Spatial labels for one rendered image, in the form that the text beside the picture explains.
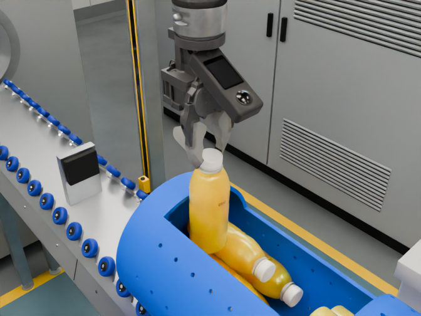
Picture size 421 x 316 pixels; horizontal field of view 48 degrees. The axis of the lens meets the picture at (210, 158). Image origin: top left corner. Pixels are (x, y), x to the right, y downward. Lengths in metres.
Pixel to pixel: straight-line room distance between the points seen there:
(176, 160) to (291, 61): 1.05
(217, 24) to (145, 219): 0.37
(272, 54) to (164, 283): 1.90
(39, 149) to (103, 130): 1.89
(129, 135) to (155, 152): 1.77
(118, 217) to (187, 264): 0.54
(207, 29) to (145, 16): 0.78
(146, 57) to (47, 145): 0.44
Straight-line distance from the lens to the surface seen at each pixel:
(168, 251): 0.80
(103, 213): 1.30
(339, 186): 2.59
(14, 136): 1.70
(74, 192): 1.33
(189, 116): 0.69
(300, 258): 0.94
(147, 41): 1.44
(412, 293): 0.95
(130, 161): 3.12
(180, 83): 0.69
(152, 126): 1.56
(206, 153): 0.76
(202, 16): 0.64
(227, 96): 0.64
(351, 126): 2.39
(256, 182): 2.91
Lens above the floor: 1.77
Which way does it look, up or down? 35 degrees down
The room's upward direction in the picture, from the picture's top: straight up
